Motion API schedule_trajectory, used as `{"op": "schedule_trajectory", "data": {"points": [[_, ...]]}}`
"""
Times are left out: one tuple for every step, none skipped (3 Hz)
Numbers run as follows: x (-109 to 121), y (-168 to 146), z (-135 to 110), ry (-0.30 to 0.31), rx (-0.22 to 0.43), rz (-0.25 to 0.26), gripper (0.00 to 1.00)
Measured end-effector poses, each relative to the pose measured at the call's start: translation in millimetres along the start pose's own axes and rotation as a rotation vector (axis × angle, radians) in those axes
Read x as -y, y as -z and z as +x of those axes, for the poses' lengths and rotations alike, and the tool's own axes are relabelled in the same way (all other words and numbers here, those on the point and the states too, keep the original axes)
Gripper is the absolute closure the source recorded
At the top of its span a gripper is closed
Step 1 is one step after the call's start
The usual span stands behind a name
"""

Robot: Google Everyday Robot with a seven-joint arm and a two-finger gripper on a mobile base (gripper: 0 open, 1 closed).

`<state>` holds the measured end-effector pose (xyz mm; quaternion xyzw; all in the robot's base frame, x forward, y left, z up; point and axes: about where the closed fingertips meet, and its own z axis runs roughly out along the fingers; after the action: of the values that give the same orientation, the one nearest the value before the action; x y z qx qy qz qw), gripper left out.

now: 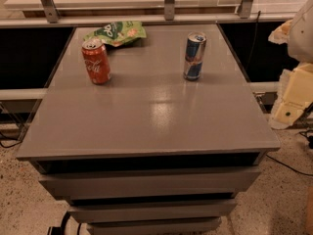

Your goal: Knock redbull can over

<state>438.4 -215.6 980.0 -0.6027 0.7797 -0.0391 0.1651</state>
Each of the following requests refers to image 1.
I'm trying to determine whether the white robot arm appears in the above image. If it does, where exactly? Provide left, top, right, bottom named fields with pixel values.
left=268, top=0, right=313, bottom=129

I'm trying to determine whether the black floor cable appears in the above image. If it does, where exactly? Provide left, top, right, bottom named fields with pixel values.
left=0, top=130, right=23, bottom=149
left=265, top=154, right=313, bottom=177

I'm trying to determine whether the black floor cable left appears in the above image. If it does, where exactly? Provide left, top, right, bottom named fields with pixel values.
left=0, top=130, right=23, bottom=149

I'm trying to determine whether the grey drawer cabinet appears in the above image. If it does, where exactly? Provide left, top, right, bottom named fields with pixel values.
left=17, top=24, right=280, bottom=235

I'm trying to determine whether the green chip bag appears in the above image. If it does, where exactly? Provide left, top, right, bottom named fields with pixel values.
left=83, top=21, right=147, bottom=47

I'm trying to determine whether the black floor cable right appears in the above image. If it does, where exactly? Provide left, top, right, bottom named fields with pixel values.
left=265, top=154, right=313, bottom=177

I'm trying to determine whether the blue silver Red Bull can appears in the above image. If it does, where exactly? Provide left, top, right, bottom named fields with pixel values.
left=184, top=31, right=206, bottom=80

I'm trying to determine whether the red Coca-Cola can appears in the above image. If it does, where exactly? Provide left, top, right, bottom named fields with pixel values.
left=81, top=38, right=111, bottom=85

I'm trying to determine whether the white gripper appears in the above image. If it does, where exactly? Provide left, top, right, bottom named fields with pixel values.
left=268, top=20, right=313, bottom=129

